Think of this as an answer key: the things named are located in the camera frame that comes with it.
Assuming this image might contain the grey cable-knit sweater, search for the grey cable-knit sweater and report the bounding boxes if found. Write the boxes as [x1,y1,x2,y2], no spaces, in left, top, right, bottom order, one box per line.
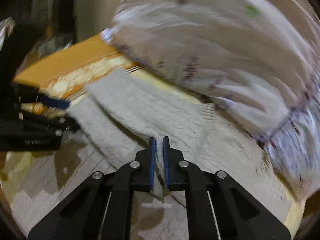
[11,69,292,239]

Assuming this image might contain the pink floral pillow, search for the pink floral pillow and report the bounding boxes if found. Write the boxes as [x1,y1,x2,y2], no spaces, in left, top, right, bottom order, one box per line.
[103,0,319,199]

